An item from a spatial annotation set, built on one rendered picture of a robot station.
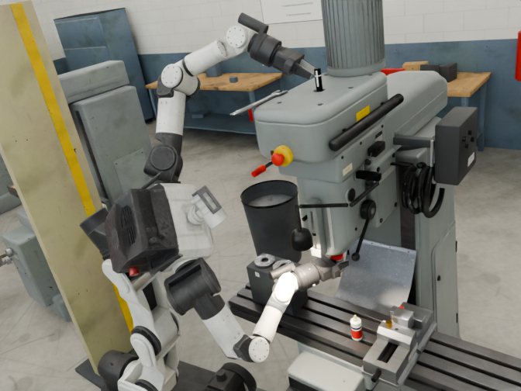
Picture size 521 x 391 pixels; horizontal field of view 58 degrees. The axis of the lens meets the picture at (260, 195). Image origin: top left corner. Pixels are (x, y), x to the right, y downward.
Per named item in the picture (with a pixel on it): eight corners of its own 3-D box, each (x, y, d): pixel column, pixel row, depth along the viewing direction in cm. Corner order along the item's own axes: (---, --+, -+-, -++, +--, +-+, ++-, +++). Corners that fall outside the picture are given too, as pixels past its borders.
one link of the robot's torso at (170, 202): (100, 302, 153) (156, 270, 130) (83, 205, 163) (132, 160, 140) (177, 290, 174) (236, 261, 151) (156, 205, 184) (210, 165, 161)
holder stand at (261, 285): (293, 316, 197) (286, 278, 189) (253, 301, 211) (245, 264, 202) (308, 299, 205) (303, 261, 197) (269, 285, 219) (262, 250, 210)
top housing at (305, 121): (324, 168, 133) (318, 114, 126) (253, 159, 149) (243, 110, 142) (393, 115, 164) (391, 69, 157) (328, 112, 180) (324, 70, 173)
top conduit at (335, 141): (339, 152, 131) (338, 140, 129) (326, 150, 133) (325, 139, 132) (404, 103, 161) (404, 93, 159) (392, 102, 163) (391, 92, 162)
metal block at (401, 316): (408, 333, 168) (407, 320, 165) (391, 328, 171) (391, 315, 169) (413, 324, 171) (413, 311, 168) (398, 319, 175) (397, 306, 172)
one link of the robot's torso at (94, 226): (72, 230, 176) (91, 212, 164) (97, 212, 185) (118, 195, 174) (119, 288, 178) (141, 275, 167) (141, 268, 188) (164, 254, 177)
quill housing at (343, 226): (349, 264, 161) (341, 181, 148) (299, 251, 174) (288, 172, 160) (374, 237, 174) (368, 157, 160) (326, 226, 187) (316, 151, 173)
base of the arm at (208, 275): (186, 320, 150) (173, 313, 140) (170, 287, 157) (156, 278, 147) (226, 295, 151) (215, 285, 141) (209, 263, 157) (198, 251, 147)
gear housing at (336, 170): (341, 186, 144) (338, 156, 140) (277, 175, 159) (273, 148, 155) (388, 146, 167) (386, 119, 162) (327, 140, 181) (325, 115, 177)
